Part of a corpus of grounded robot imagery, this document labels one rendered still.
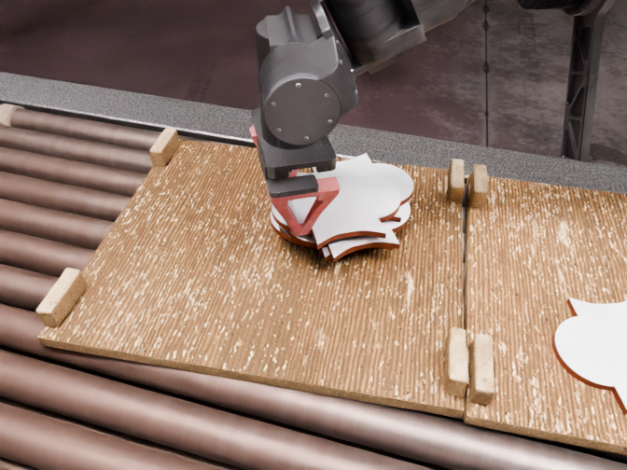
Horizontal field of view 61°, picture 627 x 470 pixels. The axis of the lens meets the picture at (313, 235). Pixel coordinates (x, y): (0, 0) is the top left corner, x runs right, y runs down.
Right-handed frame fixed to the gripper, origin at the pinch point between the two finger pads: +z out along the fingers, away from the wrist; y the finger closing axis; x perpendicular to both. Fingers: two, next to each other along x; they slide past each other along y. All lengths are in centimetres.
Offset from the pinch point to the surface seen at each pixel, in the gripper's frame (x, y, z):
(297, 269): -0.7, 4.9, 5.3
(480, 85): 138, -181, 98
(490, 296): 18.2, 13.3, 5.0
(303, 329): -1.7, 12.8, 5.3
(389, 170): 12.9, -4.5, 0.9
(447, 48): 139, -225, 98
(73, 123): -27.4, -34.7, 7.5
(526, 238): 26.3, 6.4, 4.9
